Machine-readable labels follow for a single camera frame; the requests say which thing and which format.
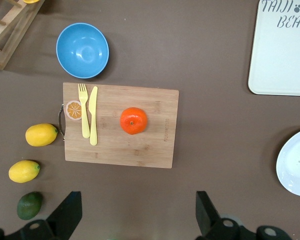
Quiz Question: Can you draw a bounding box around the wooden mug rack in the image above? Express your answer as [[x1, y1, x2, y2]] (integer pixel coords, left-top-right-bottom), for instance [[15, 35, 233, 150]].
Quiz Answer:
[[0, 0, 46, 71]]

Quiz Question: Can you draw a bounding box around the dark green lime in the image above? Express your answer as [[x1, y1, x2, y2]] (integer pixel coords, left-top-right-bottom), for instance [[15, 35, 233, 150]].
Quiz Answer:
[[16, 191, 43, 221]]

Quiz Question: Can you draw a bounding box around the bamboo cutting board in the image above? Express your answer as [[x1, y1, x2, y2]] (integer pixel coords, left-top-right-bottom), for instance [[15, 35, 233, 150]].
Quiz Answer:
[[57, 82, 180, 169]]

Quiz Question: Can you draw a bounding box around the blue bowl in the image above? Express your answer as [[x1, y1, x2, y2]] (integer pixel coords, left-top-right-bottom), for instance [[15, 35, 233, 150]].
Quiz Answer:
[[55, 22, 110, 79]]

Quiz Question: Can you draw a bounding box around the white round plate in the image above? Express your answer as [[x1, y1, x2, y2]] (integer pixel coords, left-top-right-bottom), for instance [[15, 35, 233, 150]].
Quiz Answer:
[[275, 127, 300, 198]]

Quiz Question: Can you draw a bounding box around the cream tray with bear print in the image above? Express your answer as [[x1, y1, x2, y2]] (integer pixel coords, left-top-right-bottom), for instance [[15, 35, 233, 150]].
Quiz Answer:
[[247, 0, 300, 97]]

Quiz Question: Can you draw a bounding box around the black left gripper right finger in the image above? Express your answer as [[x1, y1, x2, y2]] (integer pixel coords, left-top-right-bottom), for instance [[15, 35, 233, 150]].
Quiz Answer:
[[195, 191, 291, 240]]

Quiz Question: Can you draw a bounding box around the yellow plastic fork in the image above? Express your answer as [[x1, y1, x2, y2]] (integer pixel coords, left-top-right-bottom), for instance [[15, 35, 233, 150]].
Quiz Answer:
[[77, 83, 91, 139]]

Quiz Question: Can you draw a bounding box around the yellow lemon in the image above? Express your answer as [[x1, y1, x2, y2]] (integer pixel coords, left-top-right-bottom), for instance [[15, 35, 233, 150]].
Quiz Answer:
[[8, 160, 41, 184], [25, 123, 59, 147]]

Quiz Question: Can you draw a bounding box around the toy orange slice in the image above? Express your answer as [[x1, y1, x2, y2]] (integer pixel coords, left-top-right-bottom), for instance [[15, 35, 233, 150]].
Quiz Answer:
[[65, 100, 83, 121]]

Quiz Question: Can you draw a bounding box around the yellow plastic knife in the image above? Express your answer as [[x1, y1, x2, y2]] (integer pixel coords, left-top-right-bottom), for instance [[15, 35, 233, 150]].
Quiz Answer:
[[88, 86, 99, 146]]

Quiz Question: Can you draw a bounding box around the orange mandarin fruit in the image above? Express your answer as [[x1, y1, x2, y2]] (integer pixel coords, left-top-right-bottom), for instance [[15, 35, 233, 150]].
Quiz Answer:
[[119, 107, 149, 136]]

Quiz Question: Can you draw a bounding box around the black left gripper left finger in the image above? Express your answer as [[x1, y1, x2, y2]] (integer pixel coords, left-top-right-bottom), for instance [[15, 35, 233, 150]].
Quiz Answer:
[[0, 191, 83, 240]]

